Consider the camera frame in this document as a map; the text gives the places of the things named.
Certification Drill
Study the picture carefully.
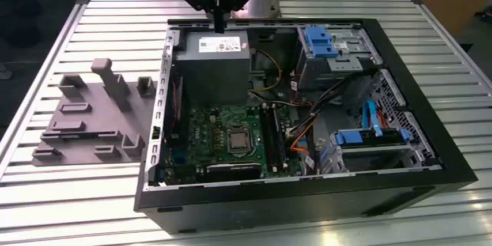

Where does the black RAM slot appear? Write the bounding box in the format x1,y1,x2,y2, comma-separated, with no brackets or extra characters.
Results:
259,103,281,173

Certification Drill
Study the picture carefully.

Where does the blue drive carrier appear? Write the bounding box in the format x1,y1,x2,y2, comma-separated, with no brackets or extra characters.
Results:
302,26,342,58

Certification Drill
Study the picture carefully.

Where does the grey power supply unit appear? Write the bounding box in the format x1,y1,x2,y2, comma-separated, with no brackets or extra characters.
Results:
175,29,254,107

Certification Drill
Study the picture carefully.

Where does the metal drive cage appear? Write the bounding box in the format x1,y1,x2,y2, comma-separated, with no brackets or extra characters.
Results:
295,25,386,91

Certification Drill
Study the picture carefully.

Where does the green motherboard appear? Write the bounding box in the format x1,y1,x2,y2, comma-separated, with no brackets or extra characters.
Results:
165,103,305,185

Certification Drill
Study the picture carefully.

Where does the metal socket cover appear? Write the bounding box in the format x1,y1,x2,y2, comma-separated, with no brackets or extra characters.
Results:
227,126,254,153

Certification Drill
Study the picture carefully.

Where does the silver CPU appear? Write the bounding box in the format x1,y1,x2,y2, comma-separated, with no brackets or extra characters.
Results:
230,133,250,147

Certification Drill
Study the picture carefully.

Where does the CPU socket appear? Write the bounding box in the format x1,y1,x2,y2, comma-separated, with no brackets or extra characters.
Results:
226,124,258,155

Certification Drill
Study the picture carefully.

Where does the grey parts rack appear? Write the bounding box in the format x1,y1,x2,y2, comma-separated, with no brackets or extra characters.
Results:
30,58,159,168

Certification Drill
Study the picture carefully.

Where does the hard disk in blue carrier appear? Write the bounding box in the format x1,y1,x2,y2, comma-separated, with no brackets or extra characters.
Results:
333,127,411,149

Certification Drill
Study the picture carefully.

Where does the black graphics card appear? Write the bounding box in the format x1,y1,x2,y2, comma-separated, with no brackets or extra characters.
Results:
195,162,263,183

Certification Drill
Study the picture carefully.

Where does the metal disk bay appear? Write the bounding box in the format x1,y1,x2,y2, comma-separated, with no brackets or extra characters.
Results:
330,142,425,172

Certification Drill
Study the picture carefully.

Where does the black PC case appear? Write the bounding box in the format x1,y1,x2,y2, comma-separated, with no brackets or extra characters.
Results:
133,17,481,234

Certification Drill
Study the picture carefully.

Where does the yellow wire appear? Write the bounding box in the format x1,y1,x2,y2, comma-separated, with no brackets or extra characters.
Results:
249,48,285,94

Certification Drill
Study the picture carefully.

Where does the black cable bundle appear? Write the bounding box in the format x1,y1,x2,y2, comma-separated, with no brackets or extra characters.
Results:
286,75,351,137

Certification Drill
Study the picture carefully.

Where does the blue flat wire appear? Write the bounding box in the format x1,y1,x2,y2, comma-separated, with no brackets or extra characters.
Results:
361,99,386,137

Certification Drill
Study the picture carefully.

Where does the orange wire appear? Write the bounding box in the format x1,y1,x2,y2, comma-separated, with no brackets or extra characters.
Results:
290,135,309,153

